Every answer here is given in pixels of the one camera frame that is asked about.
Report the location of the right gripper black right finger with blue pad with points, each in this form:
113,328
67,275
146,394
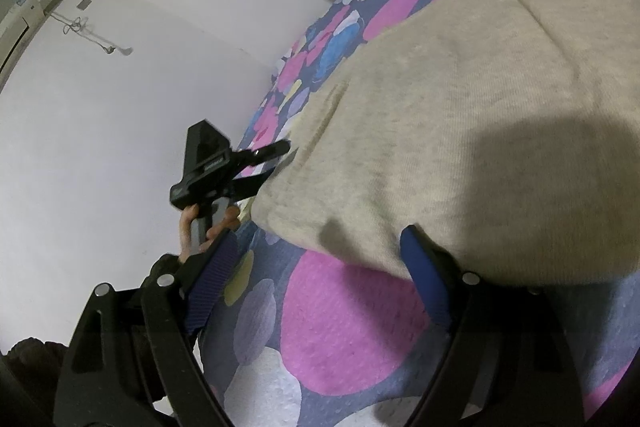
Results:
506,361

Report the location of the white air conditioner unit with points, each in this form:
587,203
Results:
17,29

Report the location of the small grey wall plate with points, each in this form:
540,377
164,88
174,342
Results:
83,5

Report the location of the person's left hand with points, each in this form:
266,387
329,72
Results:
231,221

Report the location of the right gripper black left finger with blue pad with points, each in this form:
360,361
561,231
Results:
131,361

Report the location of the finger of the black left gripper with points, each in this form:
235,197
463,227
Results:
252,158
245,188

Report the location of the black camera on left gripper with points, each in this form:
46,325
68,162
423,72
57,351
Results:
207,149

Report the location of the beige knit sweater brown embroidery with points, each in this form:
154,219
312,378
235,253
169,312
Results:
506,130

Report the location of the colourful dotted bed cover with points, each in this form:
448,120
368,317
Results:
302,338

